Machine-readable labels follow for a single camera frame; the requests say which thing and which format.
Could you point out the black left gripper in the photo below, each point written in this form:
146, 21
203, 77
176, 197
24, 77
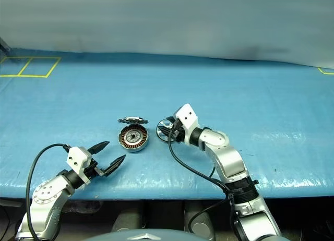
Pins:
94, 171

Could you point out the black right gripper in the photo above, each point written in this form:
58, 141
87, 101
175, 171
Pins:
178, 132

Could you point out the silver round motor housing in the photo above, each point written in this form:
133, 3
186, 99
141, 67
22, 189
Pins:
133, 138

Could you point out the silver toothed gear plate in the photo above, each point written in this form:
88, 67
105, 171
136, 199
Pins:
131, 119

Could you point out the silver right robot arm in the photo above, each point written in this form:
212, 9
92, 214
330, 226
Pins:
229, 160

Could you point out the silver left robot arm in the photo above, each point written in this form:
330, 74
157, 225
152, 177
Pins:
47, 196

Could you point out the dark crumpled padding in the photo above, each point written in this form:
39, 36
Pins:
83, 207

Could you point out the grey rounded shape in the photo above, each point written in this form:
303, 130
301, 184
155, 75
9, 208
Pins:
199, 220
128, 221

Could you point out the blue plastic table cover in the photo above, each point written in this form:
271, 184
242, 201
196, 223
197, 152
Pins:
235, 100

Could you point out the grey robot torso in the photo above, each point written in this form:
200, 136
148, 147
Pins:
146, 237

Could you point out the yellow tape double square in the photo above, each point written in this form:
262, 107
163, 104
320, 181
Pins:
18, 75

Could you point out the grey metal rod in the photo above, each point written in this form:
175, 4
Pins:
4, 46

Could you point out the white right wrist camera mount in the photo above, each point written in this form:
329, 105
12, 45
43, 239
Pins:
188, 115

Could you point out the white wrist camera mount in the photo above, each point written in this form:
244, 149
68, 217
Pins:
77, 157
188, 115

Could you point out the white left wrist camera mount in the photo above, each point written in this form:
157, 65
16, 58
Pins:
77, 157

